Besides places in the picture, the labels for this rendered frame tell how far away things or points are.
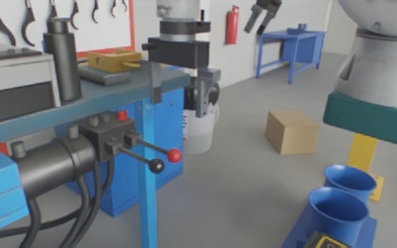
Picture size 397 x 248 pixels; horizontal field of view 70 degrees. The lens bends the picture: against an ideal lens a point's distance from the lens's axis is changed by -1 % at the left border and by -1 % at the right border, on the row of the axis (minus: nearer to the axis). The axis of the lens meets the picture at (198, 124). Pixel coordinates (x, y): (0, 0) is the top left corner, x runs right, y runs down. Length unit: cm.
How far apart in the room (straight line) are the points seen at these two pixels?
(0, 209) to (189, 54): 46
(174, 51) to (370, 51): 35
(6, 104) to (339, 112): 68
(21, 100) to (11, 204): 23
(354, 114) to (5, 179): 64
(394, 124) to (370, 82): 8
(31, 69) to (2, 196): 28
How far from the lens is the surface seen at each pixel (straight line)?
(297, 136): 285
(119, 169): 189
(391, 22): 38
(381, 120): 56
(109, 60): 114
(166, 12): 57
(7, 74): 73
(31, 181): 68
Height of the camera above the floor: 131
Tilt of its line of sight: 23 degrees down
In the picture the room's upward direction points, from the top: 2 degrees clockwise
